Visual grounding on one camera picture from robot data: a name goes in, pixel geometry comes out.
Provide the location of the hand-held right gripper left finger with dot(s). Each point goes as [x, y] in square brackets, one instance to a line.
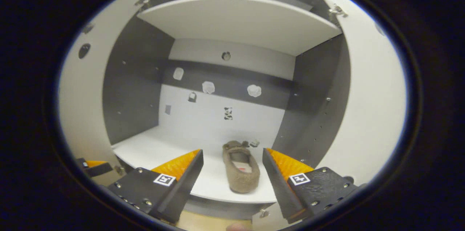
[187, 183]

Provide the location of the brown fuzzy shoe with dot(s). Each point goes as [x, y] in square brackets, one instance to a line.
[239, 180]

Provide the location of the white cabinet door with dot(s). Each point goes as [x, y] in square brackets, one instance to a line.
[374, 96]
[83, 96]

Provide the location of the white shelf board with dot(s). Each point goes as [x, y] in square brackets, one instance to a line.
[236, 24]

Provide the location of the white shoe cabinet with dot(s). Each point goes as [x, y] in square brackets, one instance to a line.
[203, 114]

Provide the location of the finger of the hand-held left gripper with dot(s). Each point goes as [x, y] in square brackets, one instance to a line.
[100, 168]

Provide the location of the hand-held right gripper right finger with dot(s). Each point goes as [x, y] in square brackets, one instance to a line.
[278, 183]

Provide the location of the metal door hinge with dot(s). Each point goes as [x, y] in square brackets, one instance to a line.
[337, 10]
[141, 1]

